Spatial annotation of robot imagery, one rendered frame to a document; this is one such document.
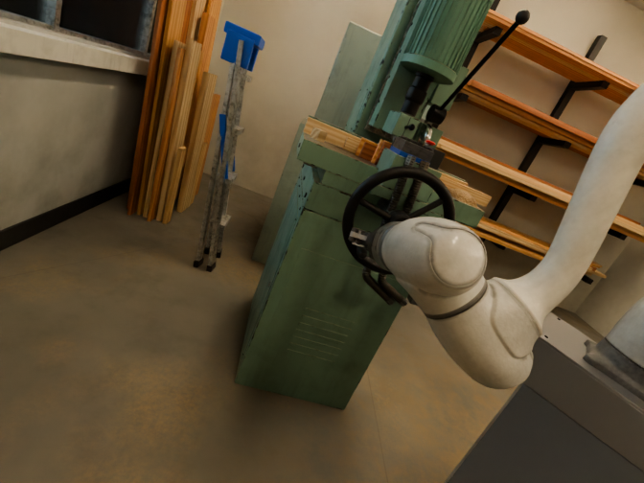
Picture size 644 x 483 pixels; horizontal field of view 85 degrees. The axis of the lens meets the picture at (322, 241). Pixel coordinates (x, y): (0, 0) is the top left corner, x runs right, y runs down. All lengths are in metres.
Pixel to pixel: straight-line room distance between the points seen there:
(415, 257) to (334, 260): 0.68
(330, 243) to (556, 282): 0.68
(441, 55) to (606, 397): 0.92
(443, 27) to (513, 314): 0.85
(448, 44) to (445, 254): 0.82
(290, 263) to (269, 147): 2.47
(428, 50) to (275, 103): 2.45
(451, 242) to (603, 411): 0.66
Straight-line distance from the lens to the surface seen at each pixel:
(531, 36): 3.38
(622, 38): 4.39
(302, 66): 3.47
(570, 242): 0.60
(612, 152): 0.62
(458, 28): 1.19
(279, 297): 1.18
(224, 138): 1.79
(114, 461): 1.20
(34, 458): 1.22
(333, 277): 1.15
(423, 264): 0.45
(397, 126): 1.16
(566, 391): 1.02
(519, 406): 1.06
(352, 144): 1.18
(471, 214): 1.19
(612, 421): 1.03
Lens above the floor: 1.00
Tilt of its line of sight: 20 degrees down
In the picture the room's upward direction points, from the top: 23 degrees clockwise
